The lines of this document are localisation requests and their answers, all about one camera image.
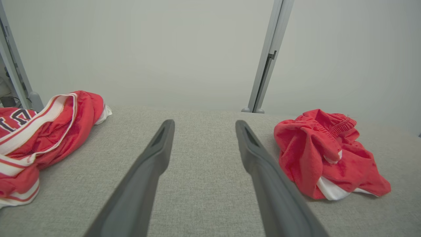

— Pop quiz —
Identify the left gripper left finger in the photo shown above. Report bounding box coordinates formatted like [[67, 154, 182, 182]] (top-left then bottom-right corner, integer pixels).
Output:
[[84, 119, 175, 237]]

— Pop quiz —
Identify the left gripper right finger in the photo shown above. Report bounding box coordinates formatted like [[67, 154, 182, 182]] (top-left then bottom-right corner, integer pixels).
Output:
[[235, 120, 330, 237]]

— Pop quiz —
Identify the red shorts white trim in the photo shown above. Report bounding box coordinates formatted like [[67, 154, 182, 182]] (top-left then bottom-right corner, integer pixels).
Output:
[[274, 109, 392, 201]]

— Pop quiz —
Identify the red basketball jersey number print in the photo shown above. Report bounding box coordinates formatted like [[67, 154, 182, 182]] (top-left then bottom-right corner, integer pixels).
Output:
[[0, 91, 112, 208]]

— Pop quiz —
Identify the grey metal frame post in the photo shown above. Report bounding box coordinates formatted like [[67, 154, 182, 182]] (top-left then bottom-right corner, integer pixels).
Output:
[[0, 0, 44, 112], [241, 0, 295, 114]]

